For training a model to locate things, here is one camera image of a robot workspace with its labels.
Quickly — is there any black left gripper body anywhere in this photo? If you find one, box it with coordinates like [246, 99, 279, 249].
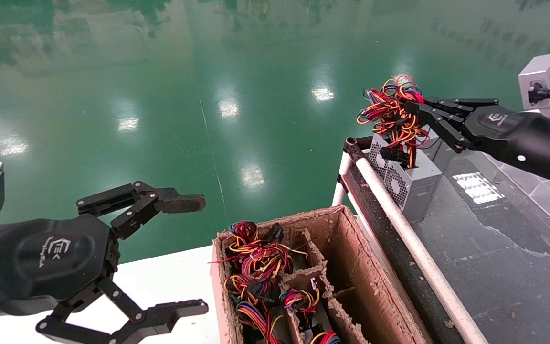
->
[0, 214, 121, 314]

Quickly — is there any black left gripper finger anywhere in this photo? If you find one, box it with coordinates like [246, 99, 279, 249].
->
[35, 277, 209, 344]
[75, 181, 207, 240]

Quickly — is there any white frame leg pipe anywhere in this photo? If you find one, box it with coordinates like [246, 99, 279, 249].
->
[331, 153, 352, 207]

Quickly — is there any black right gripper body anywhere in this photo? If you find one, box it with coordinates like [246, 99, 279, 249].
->
[464, 106, 550, 171]

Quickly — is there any long white frame pipe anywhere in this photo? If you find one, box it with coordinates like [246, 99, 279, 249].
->
[344, 136, 490, 344]

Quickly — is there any brown cardboard box with dividers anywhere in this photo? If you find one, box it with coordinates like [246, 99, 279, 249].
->
[211, 205, 436, 344]

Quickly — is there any boxed power supply wire bundle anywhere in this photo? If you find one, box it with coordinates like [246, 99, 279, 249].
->
[227, 299, 286, 344]
[309, 329, 343, 344]
[210, 220, 309, 300]
[279, 277, 322, 319]

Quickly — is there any clear acrylic compartment tray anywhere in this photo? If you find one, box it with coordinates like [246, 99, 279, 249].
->
[411, 143, 550, 344]

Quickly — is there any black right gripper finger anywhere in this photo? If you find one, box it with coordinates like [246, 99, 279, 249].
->
[425, 97, 500, 118]
[403, 101, 472, 154]

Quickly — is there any silver power supply with wires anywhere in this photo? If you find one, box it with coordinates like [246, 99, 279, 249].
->
[356, 74, 444, 223]

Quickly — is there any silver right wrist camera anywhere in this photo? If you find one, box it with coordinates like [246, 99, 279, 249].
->
[518, 52, 550, 126]

